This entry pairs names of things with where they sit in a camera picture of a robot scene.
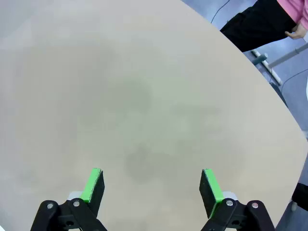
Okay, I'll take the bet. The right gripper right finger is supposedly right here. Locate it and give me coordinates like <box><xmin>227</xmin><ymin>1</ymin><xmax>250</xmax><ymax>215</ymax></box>
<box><xmin>198</xmin><ymin>168</ymin><xmax>276</xmax><ymax>231</ymax></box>

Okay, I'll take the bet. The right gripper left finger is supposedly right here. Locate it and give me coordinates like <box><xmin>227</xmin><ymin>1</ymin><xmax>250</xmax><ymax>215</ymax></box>
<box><xmin>30</xmin><ymin>167</ymin><xmax>108</xmax><ymax>231</ymax></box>

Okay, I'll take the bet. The person's left forearm pink sleeve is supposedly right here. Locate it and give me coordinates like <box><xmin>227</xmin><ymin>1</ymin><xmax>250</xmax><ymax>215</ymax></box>
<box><xmin>276</xmin><ymin>0</ymin><xmax>308</xmax><ymax>26</ymax></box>

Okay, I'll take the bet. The person's left hand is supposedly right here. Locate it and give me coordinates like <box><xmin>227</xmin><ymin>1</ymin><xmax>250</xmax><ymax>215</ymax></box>
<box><xmin>284</xmin><ymin>22</ymin><xmax>308</xmax><ymax>40</ymax></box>

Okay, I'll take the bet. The black chair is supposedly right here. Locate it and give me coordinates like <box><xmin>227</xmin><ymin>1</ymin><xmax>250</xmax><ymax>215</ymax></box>
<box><xmin>290</xmin><ymin>182</ymin><xmax>308</xmax><ymax>213</ymax></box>

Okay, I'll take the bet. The white table foot bar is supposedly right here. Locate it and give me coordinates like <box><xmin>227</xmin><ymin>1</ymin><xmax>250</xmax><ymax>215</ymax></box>
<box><xmin>250</xmin><ymin>49</ymin><xmax>284</xmax><ymax>87</ymax></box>

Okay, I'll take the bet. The grey green clamp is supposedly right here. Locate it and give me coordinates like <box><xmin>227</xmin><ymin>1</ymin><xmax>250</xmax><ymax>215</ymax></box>
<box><xmin>252</xmin><ymin>53</ymin><xmax>269</xmax><ymax>66</ymax></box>

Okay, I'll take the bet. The grey metal rod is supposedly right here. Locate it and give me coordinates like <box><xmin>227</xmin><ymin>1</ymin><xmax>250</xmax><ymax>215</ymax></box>
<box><xmin>268</xmin><ymin>42</ymin><xmax>308</xmax><ymax>70</ymax></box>

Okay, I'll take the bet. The person in pink hoodie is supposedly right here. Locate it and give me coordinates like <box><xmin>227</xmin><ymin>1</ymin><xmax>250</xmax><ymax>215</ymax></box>
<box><xmin>219</xmin><ymin>0</ymin><xmax>308</xmax><ymax>53</ymax></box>

